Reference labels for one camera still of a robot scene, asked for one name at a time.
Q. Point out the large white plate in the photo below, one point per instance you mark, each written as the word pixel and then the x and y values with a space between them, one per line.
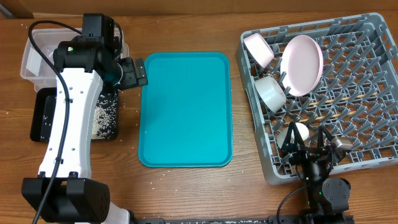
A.
pixel 302 63

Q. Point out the black plastic tray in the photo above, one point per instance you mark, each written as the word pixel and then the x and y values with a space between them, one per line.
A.
pixel 40 118

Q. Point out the grey bowl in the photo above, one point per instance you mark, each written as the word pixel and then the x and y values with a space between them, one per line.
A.
pixel 271 93

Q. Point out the wooden chopstick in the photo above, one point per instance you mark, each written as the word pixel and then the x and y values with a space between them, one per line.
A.
pixel 338 99
pixel 314 118

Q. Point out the rice pile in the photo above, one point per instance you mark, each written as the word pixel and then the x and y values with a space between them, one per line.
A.
pixel 104 118

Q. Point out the grey dishwasher rack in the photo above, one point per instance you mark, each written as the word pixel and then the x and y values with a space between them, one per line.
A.
pixel 360 58

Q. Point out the clear plastic bin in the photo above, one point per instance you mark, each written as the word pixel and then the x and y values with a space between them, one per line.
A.
pixel 40 56

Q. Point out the white paper cup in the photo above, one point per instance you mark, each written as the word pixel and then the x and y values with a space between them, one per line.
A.
pixel 303 131

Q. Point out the teal serving tray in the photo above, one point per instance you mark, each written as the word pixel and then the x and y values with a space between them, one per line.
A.
pixel 186 113

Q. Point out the pink bowl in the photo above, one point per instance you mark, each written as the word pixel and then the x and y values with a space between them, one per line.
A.
pixel 259 49

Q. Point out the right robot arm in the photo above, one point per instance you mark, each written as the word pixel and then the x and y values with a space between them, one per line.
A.
pixel 327 196

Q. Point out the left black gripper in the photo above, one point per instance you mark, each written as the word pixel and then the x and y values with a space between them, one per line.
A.
pixel 132 79

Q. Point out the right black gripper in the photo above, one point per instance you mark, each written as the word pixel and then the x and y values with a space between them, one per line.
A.
pixel 303 152

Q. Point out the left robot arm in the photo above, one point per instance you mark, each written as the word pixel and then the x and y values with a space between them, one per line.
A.
pixel 63 191

